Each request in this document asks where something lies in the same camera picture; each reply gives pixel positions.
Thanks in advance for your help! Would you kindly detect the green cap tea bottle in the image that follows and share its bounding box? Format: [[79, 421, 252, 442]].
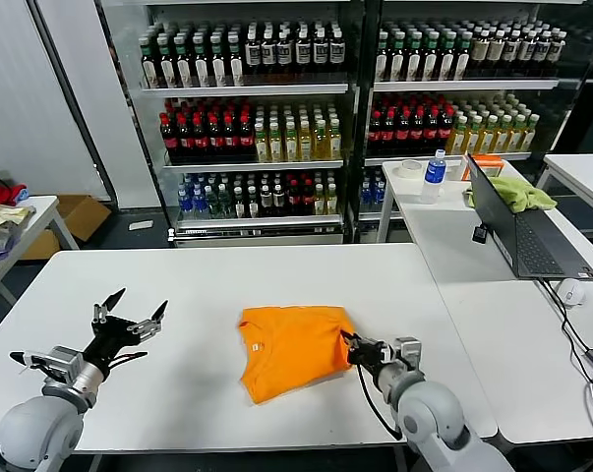
[[209, 34, 228, 89], [193, 36, 211, 89], [175, 36, 194, 89], [406, 31, 424, 83], [423, 31, 440, 83], [439, 31, 456, 83], [227, 34, 246, 89], [455, 31, 473, 82], [375, 31, 391, 83], [158, 37, 177, 90], [141, 37, 159, 90], [390, 31, 407, 83]]

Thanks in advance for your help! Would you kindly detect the white computer mouse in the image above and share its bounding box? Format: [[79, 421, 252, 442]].
[[556, 278, 588, 309]]

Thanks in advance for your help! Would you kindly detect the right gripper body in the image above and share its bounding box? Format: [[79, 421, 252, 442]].
[[357, 338, 393, 375]]

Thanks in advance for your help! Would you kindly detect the orange box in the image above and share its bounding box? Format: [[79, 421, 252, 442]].
[[462, 154, 504, 182]]

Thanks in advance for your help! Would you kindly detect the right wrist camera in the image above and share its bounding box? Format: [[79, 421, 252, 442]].
[[391, 336, 423, 370]]

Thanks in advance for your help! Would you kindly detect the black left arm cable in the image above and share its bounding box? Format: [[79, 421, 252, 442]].
[[109, 350, 149, 369]]

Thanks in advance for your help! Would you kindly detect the dark grey laptop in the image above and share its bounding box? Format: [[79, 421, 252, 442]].
[[466, 152, 593, 282]]

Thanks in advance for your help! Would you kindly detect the white metal leg table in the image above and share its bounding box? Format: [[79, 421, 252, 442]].
[[535, 153, 593, 225], [0, 195, 81, 319], [377, 159, 523, 246]]

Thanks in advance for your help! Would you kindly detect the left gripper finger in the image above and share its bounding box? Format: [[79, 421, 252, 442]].
[[128, 300, 169, 340], [92, 287, 127, 324]]

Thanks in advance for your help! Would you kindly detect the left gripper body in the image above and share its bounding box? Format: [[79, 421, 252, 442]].
[[84, 318, 143, 378]]

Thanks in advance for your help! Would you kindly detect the black laptop cable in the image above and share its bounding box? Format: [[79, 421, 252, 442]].
[[536, 277, 593, 356]]

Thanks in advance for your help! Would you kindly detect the beige label tea bottle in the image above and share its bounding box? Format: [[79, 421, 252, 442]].
[[504, 29, 519, 78], [547, 29, 567, 78], [488, 29, 504, 79], [533, 29, 549, 78], [518, 29, 534, 78], [471, 29, 489, 79]]

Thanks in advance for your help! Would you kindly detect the glass door drinks cabinet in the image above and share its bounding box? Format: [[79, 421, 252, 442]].
[[96, 0, 371, 250], [363, 0, 593, 246]]

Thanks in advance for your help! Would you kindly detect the blue label water bottle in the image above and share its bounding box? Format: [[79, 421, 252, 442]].
[[420, 149, 447, 206]]

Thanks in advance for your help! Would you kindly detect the black label tea bottle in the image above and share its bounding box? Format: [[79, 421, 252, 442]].
[[245, 27, 263, 76], [329, 23, 347, 75], [295, 24, 313, 75], [277, 25, 295, 76], [312, 23, 329, 75], [261, 27, 278, 76]]

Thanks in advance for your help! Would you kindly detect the beige cloth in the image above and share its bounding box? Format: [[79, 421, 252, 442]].
[[0, 198, 37, 240]]

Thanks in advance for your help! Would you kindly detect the green cloth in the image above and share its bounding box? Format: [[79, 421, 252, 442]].
[[462, 176, 559, 215]]

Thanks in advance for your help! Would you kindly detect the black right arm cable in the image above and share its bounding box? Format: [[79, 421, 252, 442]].
[[357, 366, 404, 442]]

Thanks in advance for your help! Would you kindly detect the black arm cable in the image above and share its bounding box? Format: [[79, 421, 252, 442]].
[[109, 350, 149, 369], [357, 366, 404, 442]]

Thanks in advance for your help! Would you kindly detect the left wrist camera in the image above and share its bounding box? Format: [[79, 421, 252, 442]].
[[9, 346, 84, 387]]

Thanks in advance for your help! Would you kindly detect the orange t-shirt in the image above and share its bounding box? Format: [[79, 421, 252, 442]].
[[236, 304, 355, 405]]

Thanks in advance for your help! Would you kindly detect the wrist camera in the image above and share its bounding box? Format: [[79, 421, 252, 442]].
[[9, 346, 84, 387], [391, 336, 423, 370]]

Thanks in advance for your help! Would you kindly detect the cardboard box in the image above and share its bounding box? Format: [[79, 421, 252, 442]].
[[18, 195, 113, 262]]

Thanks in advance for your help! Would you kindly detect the red cloth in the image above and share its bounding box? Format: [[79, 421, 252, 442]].
[[0, 184, 30, 208]]

